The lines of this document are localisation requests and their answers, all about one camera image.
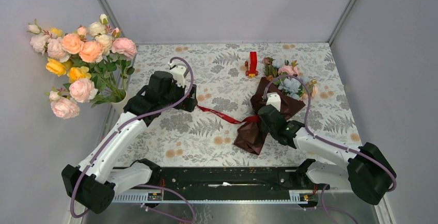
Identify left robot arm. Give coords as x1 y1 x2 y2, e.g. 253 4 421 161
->
61 67 194 218

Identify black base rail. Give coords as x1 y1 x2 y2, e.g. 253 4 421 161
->
128 166 324 202

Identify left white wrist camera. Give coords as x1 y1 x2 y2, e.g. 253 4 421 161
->
168 62 189 87

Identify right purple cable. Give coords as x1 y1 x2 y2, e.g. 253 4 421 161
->
261 74 398 224

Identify red toy block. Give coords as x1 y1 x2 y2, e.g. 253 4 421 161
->
245 51 258 77

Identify floral patterned table mat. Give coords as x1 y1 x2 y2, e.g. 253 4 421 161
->
116 43 362 167

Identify pastel rose bunch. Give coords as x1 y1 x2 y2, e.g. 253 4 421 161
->
28 14 137 119

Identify purple cable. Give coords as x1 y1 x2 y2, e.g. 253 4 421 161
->
261 74 398 224
69 56 196 224

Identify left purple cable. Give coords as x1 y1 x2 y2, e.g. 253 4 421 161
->
69 56 196 224

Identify red ribbon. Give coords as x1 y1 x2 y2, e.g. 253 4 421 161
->
197 105 261 124

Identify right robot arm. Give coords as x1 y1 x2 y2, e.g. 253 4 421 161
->
258 105 397 205

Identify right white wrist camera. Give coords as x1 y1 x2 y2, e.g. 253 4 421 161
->
266 92 281 112

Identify brown paper bouquet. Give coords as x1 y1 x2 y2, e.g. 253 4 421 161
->
233 57 318 155

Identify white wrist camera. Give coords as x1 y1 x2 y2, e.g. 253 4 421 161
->
266 92 281 112
168 62 189 87

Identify slotted white cable duct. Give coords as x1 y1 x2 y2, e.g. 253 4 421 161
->
112 191 310 206

